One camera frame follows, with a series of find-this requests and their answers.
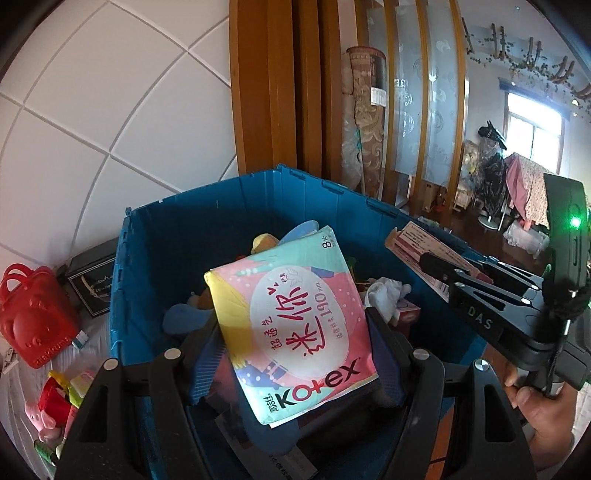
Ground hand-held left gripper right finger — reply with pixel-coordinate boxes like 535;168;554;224
366;308;539;480

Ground person's right hand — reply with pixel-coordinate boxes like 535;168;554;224
503;360;578;460

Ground white sock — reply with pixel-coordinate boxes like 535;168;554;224
364;277;413;320

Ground blue plastic storage bin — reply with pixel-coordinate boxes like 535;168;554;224
108;164;490;480

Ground pastel sanitary pad packet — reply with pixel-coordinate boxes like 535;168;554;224
204;225;379;425

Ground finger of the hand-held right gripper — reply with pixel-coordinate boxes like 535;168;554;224
450;277;555;352
419;251;546;301

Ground window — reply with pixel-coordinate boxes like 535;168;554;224
505;91;567;172

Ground black hanging clothes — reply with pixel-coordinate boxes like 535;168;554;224
477;121;509;219

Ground pink pig plush red dress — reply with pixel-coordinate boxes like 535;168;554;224
25;376;71;444

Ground small pink box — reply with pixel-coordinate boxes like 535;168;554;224
396;300;422;325

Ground light green packet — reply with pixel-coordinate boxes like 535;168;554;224
69;369;96;398

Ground red plastic bear basket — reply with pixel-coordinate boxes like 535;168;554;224
0;263;81;370

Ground white plastic bag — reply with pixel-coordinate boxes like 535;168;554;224
502;220;551;259

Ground pink and white long box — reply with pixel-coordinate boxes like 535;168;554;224
385;220;490;301

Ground printed paper booklet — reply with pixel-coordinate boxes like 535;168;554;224
216;410;324;480

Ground black gift box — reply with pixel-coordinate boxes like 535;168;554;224
65;251;118;319

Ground wall vine decoration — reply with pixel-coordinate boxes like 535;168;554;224
462;18;591;108

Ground wooden door frame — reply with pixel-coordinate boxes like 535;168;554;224
229;0;357;195

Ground pink clothes on rack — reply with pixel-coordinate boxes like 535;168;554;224
505;154;553;228

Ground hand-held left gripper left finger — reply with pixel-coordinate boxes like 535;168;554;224
55;318;230;480

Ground frosted glass partition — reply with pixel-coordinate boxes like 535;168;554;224
355;0;470;186

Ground rolled patterned carpet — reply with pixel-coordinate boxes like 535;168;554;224
341;46;389;195

